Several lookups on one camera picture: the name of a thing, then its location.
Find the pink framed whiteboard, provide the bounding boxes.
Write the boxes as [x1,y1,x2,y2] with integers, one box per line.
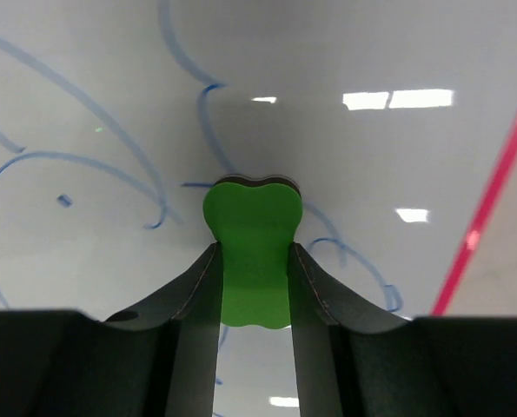
[0,1,517,416]

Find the green whiteboard eraser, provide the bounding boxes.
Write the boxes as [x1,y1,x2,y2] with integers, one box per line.
[202,175,303,329]

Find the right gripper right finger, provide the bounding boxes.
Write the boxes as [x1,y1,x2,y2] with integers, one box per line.
[288,244,517,416]

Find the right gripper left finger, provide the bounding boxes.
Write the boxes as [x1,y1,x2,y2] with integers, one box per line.
[0,244,222,416]

